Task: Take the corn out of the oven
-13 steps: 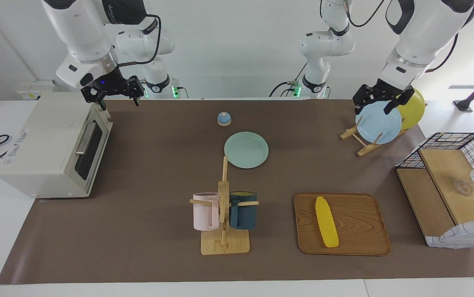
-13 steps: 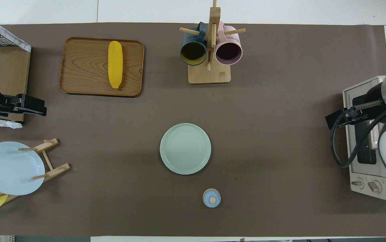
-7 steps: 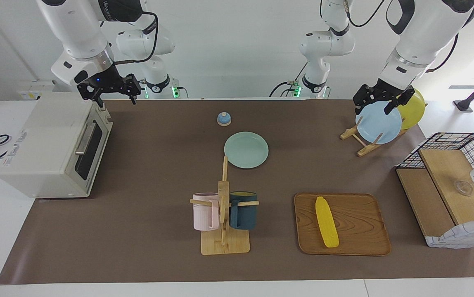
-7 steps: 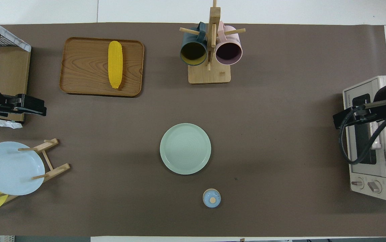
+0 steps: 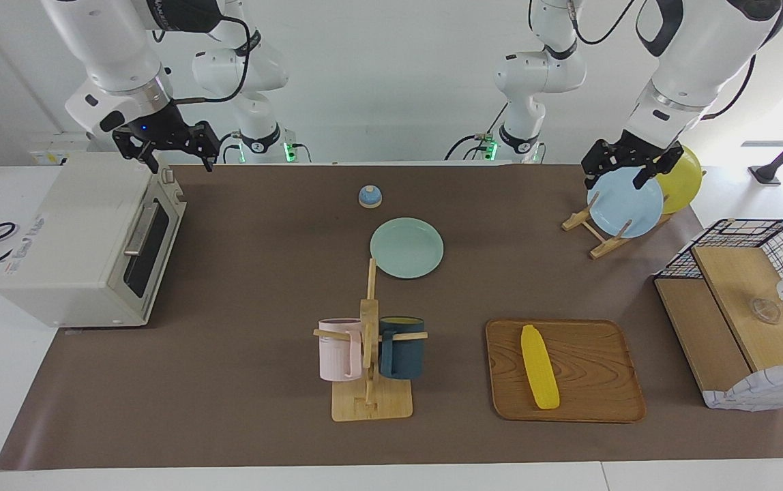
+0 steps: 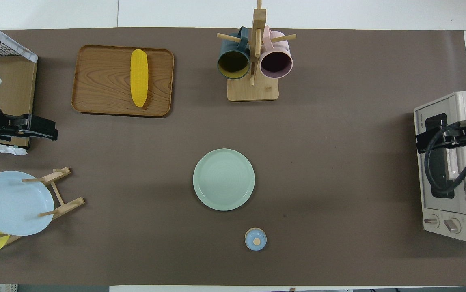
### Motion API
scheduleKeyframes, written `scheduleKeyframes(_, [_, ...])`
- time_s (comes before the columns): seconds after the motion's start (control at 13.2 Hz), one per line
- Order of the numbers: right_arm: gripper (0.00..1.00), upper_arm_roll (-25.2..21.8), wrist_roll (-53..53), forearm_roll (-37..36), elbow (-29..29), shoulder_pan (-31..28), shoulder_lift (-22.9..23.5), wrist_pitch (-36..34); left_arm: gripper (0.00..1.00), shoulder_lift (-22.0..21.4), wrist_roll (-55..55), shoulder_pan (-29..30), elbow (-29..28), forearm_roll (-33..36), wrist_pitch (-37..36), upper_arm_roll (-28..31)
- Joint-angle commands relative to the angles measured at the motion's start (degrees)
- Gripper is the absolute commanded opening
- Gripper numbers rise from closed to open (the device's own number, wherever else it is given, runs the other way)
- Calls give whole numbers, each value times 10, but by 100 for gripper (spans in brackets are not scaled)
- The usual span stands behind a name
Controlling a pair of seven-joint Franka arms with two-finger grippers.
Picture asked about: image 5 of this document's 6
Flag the glass oven door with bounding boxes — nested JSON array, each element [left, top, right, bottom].
[[108, 179, 188, 327]]

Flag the yellow corn cob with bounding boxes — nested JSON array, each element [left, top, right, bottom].
[[520, 325, 561, 411]]

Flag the light green plate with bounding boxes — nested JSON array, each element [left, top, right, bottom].
[[370, 217, 445, 280]]

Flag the white toaster oven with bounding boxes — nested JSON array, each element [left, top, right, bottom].
[[0, 151, 188, 329]]

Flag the light blue plate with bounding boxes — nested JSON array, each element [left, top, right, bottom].
[[587, 168, 665, 239]]

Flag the yellow plate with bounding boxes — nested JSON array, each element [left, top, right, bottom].
[[654, 145, 703, 208]]

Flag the wooden plate rack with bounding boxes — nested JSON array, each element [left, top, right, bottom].
[[561, 170, 706, 260]]

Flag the white socket box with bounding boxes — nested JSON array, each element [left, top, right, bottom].
[[29, 133, 102, 166]]

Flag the wooden step shelf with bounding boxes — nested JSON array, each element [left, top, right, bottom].
[[655, 245, 783, 410]]

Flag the small clear glass bowl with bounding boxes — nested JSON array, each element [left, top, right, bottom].
[[750, 297, 783, 325]]

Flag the brown wooden tray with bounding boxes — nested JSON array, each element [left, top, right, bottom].
[[486, 319, 647, 424]]

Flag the brown table mat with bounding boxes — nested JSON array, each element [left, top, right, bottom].
[[0, 164, 783, 471]]

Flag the pink mug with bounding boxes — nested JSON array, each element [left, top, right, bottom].
[[318, 318, 364, 383]]

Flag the white checkered cloth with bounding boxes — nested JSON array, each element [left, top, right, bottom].
[[702, 359, 783, 412]]

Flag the dark blue mug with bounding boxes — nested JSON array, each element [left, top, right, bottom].
[[378, 316, 426, 381]]

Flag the wooden mug rack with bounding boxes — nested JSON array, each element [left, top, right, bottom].
[[314, 258, 428, 422]]

